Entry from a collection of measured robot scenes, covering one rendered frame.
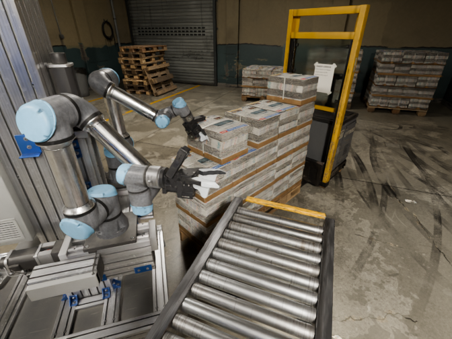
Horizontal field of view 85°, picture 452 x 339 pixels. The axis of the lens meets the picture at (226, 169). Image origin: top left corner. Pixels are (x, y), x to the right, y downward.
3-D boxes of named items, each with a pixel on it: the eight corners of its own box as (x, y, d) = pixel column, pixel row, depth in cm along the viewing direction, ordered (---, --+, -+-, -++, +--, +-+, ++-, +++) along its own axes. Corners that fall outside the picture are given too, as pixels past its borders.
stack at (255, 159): (179, 239, 225) (169, 157, 185) (259, 189, 298) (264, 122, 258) (208, 264, 201) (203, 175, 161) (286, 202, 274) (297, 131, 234)
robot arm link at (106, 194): (126, 205, 119) (120, 181, 113) (110, 224, 108) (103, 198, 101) (103, 202, 121) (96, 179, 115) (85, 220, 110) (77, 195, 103)
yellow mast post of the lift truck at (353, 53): (319, 180, 297) (356, 5, 212) (322, 177, 303) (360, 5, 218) (325, 183, 291) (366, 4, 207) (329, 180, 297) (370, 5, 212)
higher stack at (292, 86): (258, 189, 297) (267, 74, 235) (273, 179, 316) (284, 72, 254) (286, 202, 274) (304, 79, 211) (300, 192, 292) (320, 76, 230)
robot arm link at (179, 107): (170, 99, 153) (182, 94, 152) (179, 113, 161) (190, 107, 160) (170, 106, 148) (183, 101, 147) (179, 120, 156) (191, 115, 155)
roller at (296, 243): (229, 226, 131) (229, 218, 129) (323, 251, 116) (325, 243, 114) (225, 231, 127) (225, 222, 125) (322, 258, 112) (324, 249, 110)
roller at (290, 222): (237, 210, 142) (237, 204, 140) (324, 232, 127) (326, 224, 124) (234, 216, 138) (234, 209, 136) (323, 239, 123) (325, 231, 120)
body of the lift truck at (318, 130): (280, 166, 349) (286, 109, 311) (300, 154, 383) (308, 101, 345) (327, 184, 307) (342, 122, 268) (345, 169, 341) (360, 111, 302)
